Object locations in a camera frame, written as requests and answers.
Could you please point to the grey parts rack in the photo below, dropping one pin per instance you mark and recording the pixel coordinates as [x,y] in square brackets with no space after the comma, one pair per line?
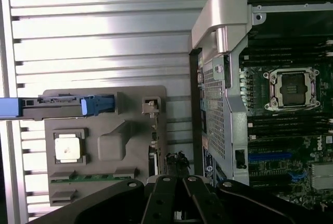
[117,140]

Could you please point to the silver CPU chip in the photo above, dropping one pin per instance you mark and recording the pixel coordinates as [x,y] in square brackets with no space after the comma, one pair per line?
[68,147]

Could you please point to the green RAM stick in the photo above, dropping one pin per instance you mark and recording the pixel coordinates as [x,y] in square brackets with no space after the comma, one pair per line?
[88,177]

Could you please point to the green Dell motherboard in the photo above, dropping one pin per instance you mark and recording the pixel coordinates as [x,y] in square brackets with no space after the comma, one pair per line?
[273,166]

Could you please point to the dark grey PC case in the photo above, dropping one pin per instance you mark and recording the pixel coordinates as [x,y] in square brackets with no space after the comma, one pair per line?
[234,99]

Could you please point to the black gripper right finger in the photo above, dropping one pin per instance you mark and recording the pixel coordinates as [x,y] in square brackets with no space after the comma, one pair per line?
[205,200]

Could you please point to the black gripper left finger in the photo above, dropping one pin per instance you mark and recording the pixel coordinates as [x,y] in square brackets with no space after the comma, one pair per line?
[161,198]

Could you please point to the hard disk with blue carrier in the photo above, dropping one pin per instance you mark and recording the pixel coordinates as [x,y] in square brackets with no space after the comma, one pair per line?
[52,106]

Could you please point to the CPU socket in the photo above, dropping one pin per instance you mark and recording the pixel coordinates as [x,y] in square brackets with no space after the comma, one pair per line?
[291,88]

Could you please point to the silver chipset heatsink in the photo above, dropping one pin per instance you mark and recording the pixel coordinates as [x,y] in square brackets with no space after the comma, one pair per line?
[322,177]

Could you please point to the blue expansion slot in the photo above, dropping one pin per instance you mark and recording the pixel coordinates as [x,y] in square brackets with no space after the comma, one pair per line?
[268,157]

